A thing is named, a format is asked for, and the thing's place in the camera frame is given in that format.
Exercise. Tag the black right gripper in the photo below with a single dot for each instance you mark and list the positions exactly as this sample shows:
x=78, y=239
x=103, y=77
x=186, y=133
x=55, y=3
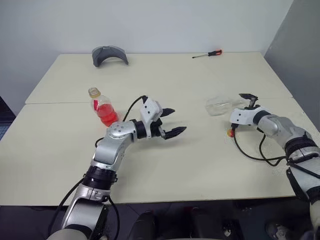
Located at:
x=253, y=106

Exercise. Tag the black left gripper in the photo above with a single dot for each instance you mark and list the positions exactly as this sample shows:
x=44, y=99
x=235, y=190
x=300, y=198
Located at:
x=158, y=130

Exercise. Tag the clear wine glass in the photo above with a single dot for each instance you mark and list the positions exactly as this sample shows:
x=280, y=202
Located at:
x=217, y=107

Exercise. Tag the yellow red bottle cap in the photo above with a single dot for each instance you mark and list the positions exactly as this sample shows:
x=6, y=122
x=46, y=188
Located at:
x=229, y=133

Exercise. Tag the bottle with red liquid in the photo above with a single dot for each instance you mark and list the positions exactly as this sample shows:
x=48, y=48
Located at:
x=105, y=112

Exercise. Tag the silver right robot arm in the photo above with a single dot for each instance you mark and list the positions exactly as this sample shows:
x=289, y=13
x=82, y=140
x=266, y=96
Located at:
x=292, y=140

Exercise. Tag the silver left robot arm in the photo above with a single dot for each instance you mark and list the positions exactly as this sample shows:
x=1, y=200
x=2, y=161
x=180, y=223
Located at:
x=112, y=150

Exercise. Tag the grey rounded shape under table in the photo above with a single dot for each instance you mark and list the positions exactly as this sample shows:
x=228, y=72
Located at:
x=275, y=231

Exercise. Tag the dark object beside table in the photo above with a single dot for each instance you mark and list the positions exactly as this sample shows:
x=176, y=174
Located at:
x=5, y=117

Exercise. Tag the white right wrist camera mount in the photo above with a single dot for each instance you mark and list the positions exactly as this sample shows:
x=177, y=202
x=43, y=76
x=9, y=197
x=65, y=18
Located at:
x=243, y=116

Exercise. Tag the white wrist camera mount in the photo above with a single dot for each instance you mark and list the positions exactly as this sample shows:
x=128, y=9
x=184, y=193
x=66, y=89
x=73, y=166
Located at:
x=150, y=110
x=243, y=116

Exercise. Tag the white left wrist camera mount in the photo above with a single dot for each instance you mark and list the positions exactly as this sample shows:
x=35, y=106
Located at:
x=150, y=110

